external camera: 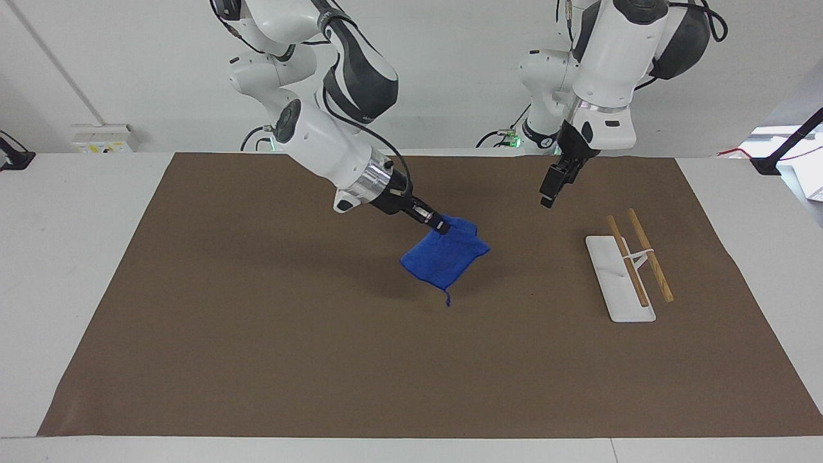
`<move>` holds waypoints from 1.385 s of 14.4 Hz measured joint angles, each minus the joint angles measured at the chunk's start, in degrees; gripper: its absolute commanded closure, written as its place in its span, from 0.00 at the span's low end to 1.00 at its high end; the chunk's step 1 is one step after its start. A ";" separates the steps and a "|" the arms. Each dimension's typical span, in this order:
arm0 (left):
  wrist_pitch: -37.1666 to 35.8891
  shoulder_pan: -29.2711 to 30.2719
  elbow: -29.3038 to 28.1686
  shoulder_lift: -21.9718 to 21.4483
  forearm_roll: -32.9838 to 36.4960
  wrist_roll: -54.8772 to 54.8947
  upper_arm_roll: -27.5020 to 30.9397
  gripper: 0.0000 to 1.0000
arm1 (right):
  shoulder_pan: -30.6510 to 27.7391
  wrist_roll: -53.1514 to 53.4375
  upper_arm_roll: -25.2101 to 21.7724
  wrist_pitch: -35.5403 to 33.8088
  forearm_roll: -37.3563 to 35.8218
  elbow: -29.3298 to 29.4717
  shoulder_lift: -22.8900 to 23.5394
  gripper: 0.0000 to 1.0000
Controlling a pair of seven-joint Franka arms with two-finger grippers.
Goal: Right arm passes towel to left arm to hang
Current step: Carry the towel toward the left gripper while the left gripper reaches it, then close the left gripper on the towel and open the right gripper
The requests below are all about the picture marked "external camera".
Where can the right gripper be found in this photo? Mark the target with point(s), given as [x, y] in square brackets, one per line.
[397, 196]

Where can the white rack with wooden rods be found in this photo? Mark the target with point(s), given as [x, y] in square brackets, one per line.
[620, 283]

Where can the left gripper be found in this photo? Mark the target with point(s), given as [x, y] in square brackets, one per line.
[575, 145]

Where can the white wall socket box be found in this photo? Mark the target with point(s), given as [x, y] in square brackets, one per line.
[103, 138]

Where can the black stand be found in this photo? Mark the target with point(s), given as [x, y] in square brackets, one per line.
[787, 145]
[14, 159]

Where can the blue towel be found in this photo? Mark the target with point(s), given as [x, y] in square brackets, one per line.
[443, 257]

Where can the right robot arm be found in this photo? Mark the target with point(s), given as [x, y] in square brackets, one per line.
[321, 145]

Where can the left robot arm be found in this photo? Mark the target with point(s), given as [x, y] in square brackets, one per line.
[611, 58]

